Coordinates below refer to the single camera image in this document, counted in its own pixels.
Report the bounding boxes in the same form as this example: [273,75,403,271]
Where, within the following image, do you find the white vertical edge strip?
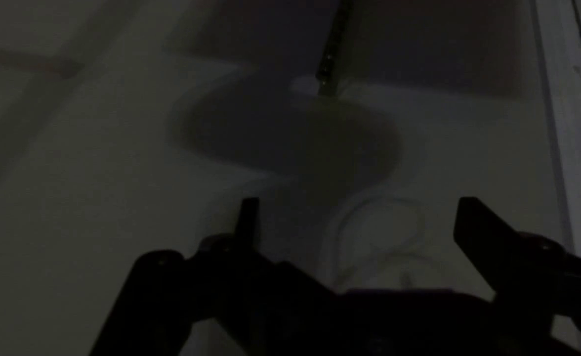
[529,0,581,263]

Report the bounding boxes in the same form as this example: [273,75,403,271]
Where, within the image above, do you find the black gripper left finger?
[91,196,336,356]

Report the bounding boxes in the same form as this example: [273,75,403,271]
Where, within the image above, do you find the dark round lamp base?
[168,70,401,184]

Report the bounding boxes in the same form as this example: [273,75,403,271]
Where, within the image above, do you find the white coiled cable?
[326,194,446,293]

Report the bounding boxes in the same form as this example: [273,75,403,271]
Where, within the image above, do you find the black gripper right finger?
[452,194,581,356]

